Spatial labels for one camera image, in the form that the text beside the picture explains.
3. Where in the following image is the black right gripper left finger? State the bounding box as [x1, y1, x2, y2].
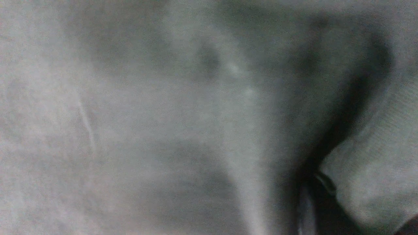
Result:
[297, 173, 363, 235]

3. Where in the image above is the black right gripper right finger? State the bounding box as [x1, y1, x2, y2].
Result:
[394, 215, 418, 235]

